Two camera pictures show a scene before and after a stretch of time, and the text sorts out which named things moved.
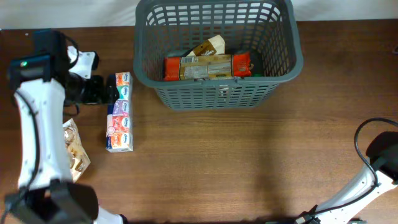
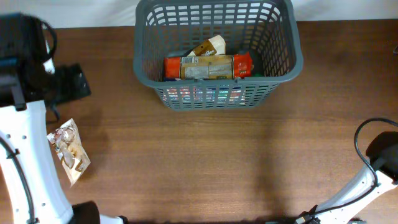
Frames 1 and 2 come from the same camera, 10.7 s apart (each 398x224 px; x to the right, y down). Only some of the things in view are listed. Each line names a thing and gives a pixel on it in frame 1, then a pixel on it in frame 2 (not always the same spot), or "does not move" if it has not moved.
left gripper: (98, 95) → (74, 81)
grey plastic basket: (267, 30) does not move
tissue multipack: (120, 123) → (204, 94)
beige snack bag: (213, 46) does not move
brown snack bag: (78, 159) does not move
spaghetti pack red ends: (205, 67) does not move
